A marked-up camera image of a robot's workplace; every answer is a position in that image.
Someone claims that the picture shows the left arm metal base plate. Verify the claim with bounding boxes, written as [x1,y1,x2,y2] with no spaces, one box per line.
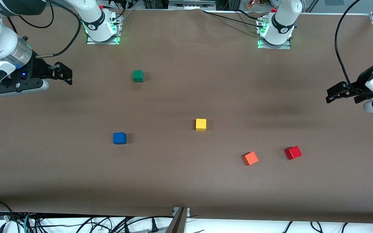
[257,17,292,50]

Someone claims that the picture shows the brown table cover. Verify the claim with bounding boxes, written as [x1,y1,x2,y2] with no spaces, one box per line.
[0,6,373,224]

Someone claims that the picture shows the red cube block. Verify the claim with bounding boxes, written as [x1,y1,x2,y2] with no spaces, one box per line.
[285,146,302,160]

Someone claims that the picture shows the silver metal rail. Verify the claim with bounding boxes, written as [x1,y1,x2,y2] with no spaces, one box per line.
[168,0,216,10]

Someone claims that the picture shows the black base cable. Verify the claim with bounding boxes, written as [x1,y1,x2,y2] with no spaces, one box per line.
[201,9,268,29]

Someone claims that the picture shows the blue cube block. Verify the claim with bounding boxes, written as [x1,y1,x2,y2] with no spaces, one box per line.
[113,132,127,145]

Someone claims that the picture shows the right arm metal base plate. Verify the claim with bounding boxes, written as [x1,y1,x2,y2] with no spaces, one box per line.
[86,13,121,45]

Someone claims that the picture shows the orange cube block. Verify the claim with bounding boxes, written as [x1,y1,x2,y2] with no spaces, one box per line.
[243,151,259,166]

